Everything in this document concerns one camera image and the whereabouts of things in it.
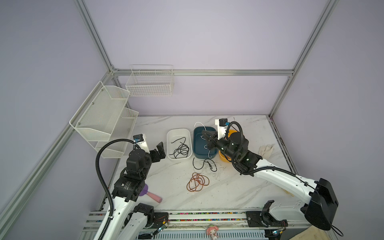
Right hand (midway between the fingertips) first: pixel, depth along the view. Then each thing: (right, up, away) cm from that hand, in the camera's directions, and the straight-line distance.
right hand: (201, 131), depth 70 cm
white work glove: (+44, -14, +29) cm, 54 cm away
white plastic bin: (-14, -9, +32) cm, 36 cm away
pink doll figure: (+5, -47, -2) cm, 47 cm away
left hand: (-24, -7, +2) cm, 25 cm away
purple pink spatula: (-31, -34, +12) cm, 48 cm away
